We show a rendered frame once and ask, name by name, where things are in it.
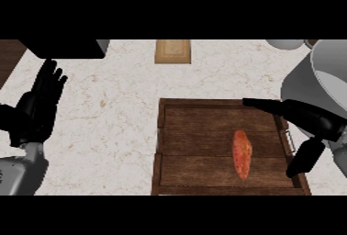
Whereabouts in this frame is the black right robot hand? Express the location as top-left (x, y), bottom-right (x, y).
top-left (240, 97), bottom-right (347, 179)

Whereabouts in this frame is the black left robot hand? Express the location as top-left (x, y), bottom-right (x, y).
top-left (0, 59), bottom-right (69, 149)

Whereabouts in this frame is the orange sweet potato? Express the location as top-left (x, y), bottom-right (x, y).
top-left (230, 129), bottom-right (254, 181)

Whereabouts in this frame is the brown wooden tray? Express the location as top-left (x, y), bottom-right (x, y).
top-left (150, 97), bottom-right (313, 196)

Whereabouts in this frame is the dark brown wooden surface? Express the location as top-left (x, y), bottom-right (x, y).
top-left (0, 39), bottom-right (28, 90)

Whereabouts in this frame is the black appliance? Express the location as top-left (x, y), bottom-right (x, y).
top-left (17, 39), bottom-right (108, 60)

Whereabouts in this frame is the grey curved object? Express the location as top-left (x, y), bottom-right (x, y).
top-left (94, 39), bottom-right (110, 55)

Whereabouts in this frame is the grey rounded object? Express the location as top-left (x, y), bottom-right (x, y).
top-left (264, 39), bottom-right (305, 51)

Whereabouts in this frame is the tan wooden cutting board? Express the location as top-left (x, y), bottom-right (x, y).
top-left (153, 39), bottom-right (192, 65)

